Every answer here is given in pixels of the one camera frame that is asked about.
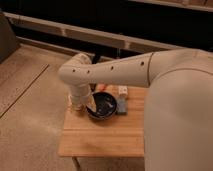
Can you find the orange carrot toy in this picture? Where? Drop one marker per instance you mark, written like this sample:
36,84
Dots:
101,87

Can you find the cream ceramic cup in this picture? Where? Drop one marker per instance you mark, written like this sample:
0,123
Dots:
73,105

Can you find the dark ceramic bowl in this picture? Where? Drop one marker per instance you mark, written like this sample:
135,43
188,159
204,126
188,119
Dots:
106,106

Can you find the blue sponge block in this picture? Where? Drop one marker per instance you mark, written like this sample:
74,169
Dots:
121,106

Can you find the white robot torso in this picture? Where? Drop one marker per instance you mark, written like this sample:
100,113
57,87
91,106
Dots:
178,112

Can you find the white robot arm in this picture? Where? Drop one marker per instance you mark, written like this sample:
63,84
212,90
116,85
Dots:
78,73

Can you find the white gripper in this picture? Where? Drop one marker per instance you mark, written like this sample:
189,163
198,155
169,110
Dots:
82,95

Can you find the white cube with dots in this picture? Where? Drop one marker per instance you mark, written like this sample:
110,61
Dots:
123,91

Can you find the wooden table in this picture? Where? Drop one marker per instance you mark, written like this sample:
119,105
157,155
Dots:
118,136

